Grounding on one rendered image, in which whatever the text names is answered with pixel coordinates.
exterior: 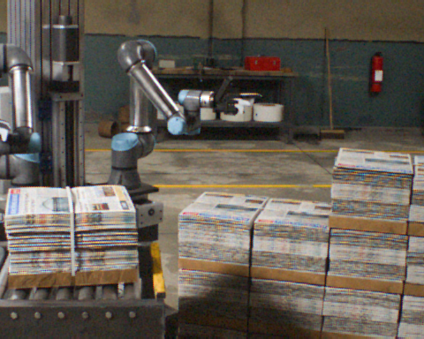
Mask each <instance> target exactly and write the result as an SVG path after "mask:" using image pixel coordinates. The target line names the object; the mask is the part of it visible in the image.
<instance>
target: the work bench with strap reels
mask: <svg viewBox="0 0 424 339"><path fill-rule="evenodd" d="M280 63H281V60H280V58H279V57H277V56H246V57H245V68H232V69H237V70H228V71H226V70H221V68H207V67H203V69H204V71H201V76H200V71H192V70H191V68H193V67H191V66H177V68H165V69H161V70H157V69H160V68H162V67H160V66H153V65H152V71H151V72H152V74H153V76H154V77H155V79H156V80H157V81H158V78H198V79H200V78H201V77H202V78H203V79H225V78H226V77H229V76H231V77H232V78H234V79H280V92H279V104H274V103H263V102H262V103H255V104H253V107H248V106H247V105H245V108H244V111H243V114H242V115H241V114H240V113H239V111H238V114H236V116H232V115H224V114H223V113H222V112H221V115H217V114H216V113H212V109H201V127H270V128H278V134H276V136H284V135H283V134H282V133H283V128H289V136H288V143H285V144H293V143H292V141H293V114H294V101H295V87H296V79H295V77H298V76H299V74H298V73H296V72H294V71H292V72H284V69H280ZM285 80H291V95H290V108H289V121H288V120H286V119H285V118H284V81H285ZM174 103H175V105H177V106H178V109H179V110H180V111H181V112H182V113H183V112H184V110H183V108H184V107H183V106H180V105H178V102H174ZM157 126H168V123H167V121H166V120H165V119H164V117H163V116H162V115H161V114H160V113H159V110H158V109H156V107H155V105H154V104H153V103H152V117H151V133H152V134H153V135H154V137H155V143H159V142H157Z"/></svg>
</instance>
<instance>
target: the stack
mask: <svg viewBox="0 0 424 339"><path fill-rule="evenodd" d="M331 208H332V204H331V203H326V202H320V201H311V200H286V199H270V200H269V197H259V196H251V195H243V194H236V193H227V192H204V193H203V194H202V195H201V196H200V197H198V199H197V200H196V201H193V204H190V205H189V206H188V207H186V208H185V209H184V210H183V211H182V212H181V213H180V214H179V215H178V230H179V232H178V257H179V258H185V259H191V260H204V261H210V262H216V263H229V264H235V265H240V266H246V267H250V264H251V262H252V266H253V267H267V268H274V269H280V270H292V271H299V272H304V273H316V274H322V275H324V277H325V272H326V270H327V267H328V265H329V272H328V275H336V276H342V277H348V278H359V279H366V280H377V281H384V282H397V283H402V282H403V281H405V284H417V285H423V286H424V236H417V235H416V236H412V235H407V231H408V221H407V229H406V235H405V234H397V233H383V232H377V231H370V230H348V229H342V228H328V221H329V212H330V210H331ZM326 282H327V278H326V280H325V283H324V284H312V283H307V282H290V281H283V280H277V279H265V278H259V277H253V276H245V275H228V274H222V273H217V272H204V271H198V270H192V269H186V268H180V269H179V271H178V286H179V288H178V309H179V311H180V312H182V313H193V314H205V315H211V316H216V317H222V318H233V319H238V320H247V321H248V317H249V316H250V314H251V317H250V318H249V321H253V322H259V323H264V324H274V325H279V326H285V327H295V328H304V329H313V330H319V331H321V328H322V331H323V332H325V331H329V332H334V333H339V334H349V335H363V336H368V337H378V338H382V339H395V338H396V337H397V339H424V297H422V296H415V295H411V296H410V295H405V294H404V284H403V292H402V293H390V292H385V291H372V290H355V289H349V288H344V287H331V286H326ZM323 322H324V324H323ZM322 324H323V327H322ZM178 329H179V332H178V338H177V339H305V338H299V337H296V338H294V337H290V336H285V335H271V334H265V333H261V332H259V333H256V332H251V331H248V328H247V330H244V329H234V328H224V327H218V326H208V325H203V324H197V323H192V322H186V321H180V322H179V328H178Z"/></svg>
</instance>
